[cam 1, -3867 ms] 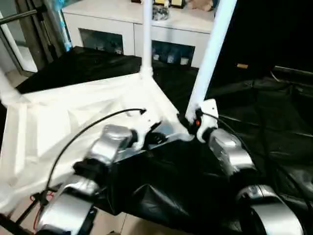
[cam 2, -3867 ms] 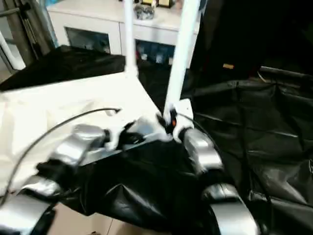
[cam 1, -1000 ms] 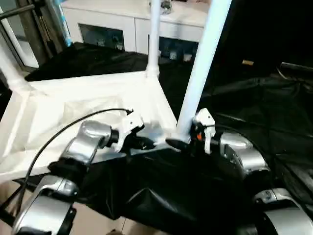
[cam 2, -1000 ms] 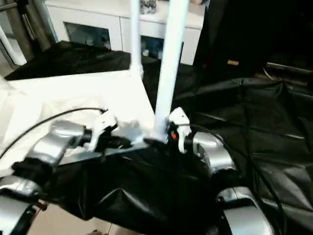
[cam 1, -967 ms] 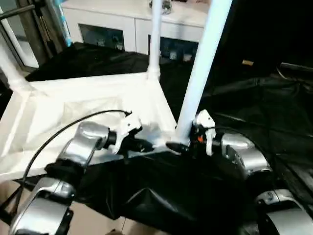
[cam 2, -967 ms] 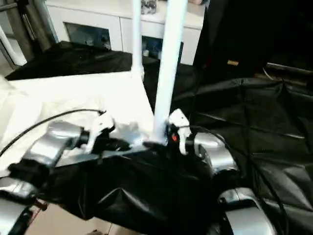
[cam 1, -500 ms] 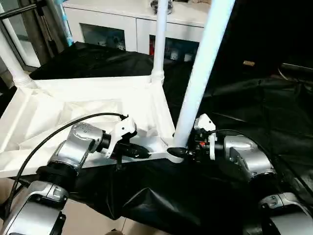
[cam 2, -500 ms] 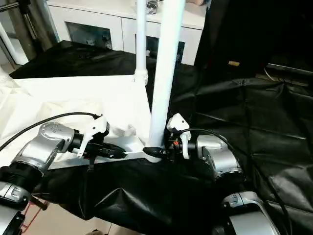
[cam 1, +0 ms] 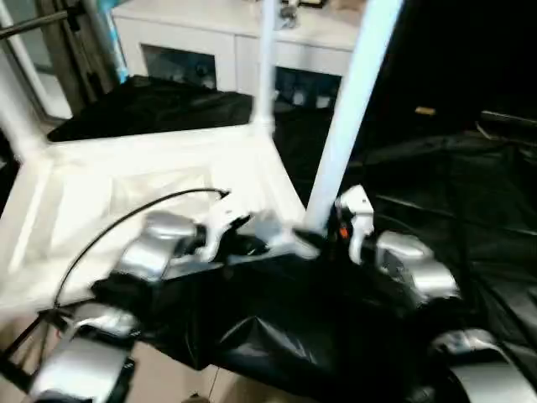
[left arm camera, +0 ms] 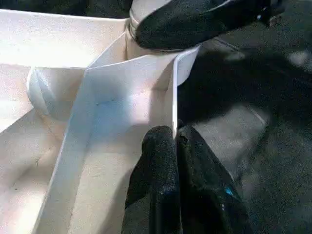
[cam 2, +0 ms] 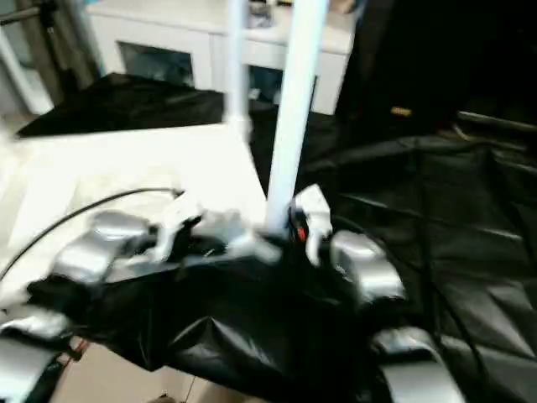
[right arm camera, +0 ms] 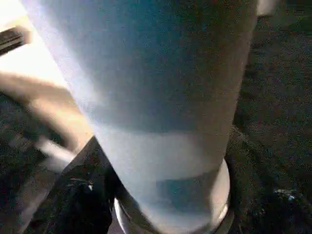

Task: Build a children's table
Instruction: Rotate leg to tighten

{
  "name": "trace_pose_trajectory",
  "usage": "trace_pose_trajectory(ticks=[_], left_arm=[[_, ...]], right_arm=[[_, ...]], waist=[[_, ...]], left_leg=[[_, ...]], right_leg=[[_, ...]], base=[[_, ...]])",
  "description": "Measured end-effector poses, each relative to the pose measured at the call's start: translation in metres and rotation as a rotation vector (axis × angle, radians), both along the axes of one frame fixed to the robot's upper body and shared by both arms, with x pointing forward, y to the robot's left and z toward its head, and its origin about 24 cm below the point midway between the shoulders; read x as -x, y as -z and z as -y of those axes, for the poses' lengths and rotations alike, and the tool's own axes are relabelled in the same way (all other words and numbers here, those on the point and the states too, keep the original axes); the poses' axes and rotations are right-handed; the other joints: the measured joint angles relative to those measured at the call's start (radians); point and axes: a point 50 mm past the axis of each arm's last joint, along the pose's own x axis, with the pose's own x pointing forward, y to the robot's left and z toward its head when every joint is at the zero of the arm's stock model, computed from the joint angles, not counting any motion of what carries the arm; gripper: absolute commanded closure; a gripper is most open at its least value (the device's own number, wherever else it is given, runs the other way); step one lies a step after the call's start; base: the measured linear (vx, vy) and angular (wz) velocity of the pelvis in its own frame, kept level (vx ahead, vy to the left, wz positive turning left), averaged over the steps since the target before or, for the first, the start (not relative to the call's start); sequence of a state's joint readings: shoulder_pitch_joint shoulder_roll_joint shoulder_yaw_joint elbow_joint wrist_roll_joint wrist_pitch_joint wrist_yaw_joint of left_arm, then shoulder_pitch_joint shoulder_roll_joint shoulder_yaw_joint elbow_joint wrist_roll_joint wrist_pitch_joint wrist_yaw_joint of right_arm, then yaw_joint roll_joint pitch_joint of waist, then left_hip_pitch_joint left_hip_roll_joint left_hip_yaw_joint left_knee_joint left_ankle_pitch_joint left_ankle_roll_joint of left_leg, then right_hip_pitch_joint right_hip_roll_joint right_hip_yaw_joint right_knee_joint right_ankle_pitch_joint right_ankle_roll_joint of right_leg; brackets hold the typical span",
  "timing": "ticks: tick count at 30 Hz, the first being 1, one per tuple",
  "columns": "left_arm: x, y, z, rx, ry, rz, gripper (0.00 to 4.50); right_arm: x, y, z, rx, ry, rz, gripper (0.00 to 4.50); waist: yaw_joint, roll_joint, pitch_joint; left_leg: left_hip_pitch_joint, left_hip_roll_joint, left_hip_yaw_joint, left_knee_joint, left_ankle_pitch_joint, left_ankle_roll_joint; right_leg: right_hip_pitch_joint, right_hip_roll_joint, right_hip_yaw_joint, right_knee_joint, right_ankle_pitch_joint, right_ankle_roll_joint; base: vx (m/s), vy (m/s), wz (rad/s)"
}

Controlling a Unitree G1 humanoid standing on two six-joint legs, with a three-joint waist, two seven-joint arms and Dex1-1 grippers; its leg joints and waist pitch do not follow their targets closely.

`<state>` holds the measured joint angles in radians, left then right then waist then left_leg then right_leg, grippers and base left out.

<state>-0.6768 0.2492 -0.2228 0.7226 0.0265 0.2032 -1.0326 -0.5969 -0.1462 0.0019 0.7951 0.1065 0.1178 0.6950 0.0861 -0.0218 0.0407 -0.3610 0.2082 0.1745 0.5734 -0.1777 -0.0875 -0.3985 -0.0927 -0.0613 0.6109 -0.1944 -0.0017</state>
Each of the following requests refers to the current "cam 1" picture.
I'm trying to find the white plastic table leg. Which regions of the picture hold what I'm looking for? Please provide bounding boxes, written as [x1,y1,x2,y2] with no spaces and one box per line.
[0,62,48,157]
[251,0,279,128]
[305,0,406,233]

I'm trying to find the white plastic table top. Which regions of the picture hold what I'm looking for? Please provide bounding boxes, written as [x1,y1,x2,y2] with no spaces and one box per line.
[0,123,321,314]

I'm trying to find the black plastic mat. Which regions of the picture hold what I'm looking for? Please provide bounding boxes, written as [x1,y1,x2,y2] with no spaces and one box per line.
[0,74,537,403]

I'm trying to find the black speaker cabinet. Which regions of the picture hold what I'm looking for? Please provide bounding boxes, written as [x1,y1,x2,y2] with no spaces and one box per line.
[360,0,487,127]

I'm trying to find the white sideboard cabinet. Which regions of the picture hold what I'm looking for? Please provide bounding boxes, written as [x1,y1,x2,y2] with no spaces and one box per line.
[112,0,370,111]

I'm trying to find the dark bag of small parts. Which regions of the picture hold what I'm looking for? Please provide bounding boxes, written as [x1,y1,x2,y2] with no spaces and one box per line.
[279,0,300,29]

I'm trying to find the blue and white tube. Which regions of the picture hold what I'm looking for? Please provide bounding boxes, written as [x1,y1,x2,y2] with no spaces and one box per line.
[102,0,130,84]

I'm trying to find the grey metal tripod stand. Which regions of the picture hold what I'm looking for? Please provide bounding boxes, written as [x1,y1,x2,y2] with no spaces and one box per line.
[0,0,123,106]

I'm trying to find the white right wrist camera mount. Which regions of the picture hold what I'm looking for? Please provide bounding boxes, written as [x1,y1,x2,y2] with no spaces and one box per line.
[337,184,375,266]

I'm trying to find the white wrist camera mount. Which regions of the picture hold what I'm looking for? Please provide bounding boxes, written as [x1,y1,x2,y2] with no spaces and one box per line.
[337,184,375,266]
[200,196,253,264]

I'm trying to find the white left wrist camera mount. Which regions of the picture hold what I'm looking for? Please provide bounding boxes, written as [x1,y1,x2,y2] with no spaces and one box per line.
[200,196,253,264]

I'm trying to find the black metal floor frame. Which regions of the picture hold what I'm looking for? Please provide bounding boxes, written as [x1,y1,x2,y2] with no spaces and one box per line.
[0,308,73,390]

